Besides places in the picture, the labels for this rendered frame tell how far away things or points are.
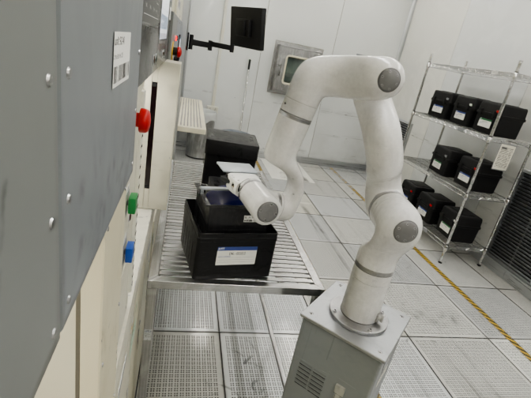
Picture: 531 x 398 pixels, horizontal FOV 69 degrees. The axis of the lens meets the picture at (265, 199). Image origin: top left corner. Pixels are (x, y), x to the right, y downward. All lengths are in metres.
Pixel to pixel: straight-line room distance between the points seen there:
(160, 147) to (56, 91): 1.18
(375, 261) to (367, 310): 0.17
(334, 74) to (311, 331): 0.76
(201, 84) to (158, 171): 4.11
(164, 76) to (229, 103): 4.21
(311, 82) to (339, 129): 5.02
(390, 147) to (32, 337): 0.93
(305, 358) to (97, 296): 0.91
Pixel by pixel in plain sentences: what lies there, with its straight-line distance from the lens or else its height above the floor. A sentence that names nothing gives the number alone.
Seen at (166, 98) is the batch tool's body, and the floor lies 1.28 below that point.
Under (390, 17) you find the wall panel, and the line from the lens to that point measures 6.10.
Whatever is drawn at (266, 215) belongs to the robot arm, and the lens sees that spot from 1.04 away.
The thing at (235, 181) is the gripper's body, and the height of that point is 1.11.
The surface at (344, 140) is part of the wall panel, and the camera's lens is 6.07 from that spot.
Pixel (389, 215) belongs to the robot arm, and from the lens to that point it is 1.06.
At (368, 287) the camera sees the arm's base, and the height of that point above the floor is 0.90.
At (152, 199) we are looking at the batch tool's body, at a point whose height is 0.91.
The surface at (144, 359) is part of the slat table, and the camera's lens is 1.50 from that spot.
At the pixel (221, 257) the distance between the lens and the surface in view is 1.28.
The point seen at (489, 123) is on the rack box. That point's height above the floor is 1.27.
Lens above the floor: 1.49
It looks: 21 degrees down
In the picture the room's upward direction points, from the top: 11 degrees clockwise
